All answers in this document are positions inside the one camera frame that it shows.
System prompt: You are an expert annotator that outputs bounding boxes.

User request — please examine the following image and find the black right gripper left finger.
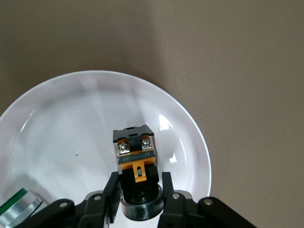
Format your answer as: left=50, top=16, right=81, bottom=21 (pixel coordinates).
left=21, top=171, right=122, bottom=228

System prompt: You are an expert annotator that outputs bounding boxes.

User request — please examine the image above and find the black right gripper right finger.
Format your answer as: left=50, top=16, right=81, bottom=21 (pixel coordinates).
left=158, top=171, right=257, bottom=228

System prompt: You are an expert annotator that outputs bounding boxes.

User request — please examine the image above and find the black orange push-button switch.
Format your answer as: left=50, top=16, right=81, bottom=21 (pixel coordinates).
left=113, top=124, right=164, bottom=220

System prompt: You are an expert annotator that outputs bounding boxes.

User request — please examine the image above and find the pale pink round plate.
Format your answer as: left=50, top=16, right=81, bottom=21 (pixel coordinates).
left=0, top=70, right=212, bottom=228

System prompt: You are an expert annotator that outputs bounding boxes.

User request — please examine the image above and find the white switch with green button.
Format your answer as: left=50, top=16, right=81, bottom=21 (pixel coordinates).
left=0, top=187, right=43, bottom=228

